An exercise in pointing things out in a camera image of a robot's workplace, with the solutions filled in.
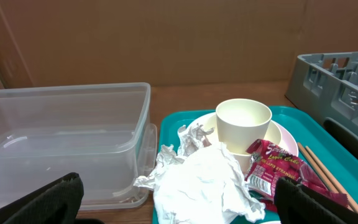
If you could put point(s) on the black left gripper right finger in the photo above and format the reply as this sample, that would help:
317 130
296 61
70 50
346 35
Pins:
296 203

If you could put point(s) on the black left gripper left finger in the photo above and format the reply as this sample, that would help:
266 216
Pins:
56 202

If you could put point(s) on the red snack wrapper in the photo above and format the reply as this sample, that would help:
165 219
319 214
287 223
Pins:
269 162

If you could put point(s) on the white napkin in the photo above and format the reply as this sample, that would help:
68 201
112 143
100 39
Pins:
207 186

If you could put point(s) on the cream plastic cup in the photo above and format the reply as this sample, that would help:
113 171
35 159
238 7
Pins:
240 122

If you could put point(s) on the clear plastic waste bin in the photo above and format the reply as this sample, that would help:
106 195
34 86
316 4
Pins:
101 132

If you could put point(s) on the grey dishwasher rack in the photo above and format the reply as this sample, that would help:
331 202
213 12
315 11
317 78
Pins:
326 87

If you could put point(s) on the wooden chopstick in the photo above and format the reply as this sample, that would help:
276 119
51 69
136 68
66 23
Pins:
316 168
352 203

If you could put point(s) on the pink plate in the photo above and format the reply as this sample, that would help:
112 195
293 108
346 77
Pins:
288 142

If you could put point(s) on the teal plastic tray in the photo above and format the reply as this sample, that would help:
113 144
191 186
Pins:
340 162

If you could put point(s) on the cream bowl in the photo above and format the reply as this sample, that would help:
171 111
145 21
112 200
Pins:
208 121

